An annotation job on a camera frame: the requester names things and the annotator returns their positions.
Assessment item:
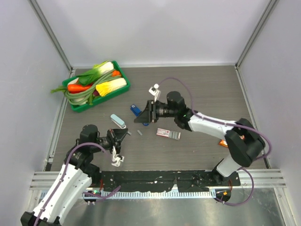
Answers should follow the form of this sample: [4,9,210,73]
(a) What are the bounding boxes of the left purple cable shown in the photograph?
[32,143,121,226]

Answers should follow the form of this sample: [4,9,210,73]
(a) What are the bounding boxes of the white green bok choy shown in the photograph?
[78,61,114,86]

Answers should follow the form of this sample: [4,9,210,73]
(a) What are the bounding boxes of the light blue white stapler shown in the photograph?
[110,114,127,129]

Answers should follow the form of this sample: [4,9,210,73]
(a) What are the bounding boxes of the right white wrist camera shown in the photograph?
[149,83,161,102]

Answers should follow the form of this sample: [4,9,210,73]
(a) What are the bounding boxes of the green long beans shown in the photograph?
[63,73,119,106]

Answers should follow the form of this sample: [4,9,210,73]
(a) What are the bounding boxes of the blue black stapler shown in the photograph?
[130,104,142,117]

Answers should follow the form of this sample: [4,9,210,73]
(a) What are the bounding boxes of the white slotted cable duct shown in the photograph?
[40,190,217,199]

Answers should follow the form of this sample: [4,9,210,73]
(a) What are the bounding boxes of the yellow white napa cabbage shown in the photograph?
[95,78,127,97]

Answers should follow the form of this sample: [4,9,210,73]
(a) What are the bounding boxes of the large orange carrot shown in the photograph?
[67,84,92,93]

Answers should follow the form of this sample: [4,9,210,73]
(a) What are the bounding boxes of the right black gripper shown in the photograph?
[134,100,177,124]

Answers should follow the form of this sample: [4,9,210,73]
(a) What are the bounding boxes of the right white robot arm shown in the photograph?
[134,91,265,186]

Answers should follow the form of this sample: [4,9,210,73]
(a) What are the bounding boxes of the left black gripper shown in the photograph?
[91,129,128,156]

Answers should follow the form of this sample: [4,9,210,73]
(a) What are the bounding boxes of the red white staple box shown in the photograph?
[156,128,181,140]

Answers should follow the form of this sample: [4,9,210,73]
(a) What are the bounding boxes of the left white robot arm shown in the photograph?
[21,124,128,226]

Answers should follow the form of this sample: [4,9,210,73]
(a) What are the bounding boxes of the green plastic tray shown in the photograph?
[52,61,130,113]

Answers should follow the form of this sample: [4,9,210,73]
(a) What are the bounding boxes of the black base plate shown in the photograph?
[101,170,241,193]

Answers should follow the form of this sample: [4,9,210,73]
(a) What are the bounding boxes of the purple cable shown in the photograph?
[32,143,121,226]
[158,77,273,206]

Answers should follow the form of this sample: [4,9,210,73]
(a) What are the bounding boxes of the small orange carrot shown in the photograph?
[111,70,121,77]

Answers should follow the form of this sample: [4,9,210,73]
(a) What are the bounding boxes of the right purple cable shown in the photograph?
[158,77,273,206]

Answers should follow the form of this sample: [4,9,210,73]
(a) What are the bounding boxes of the orange candy bag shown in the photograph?
[219,140,228,147]

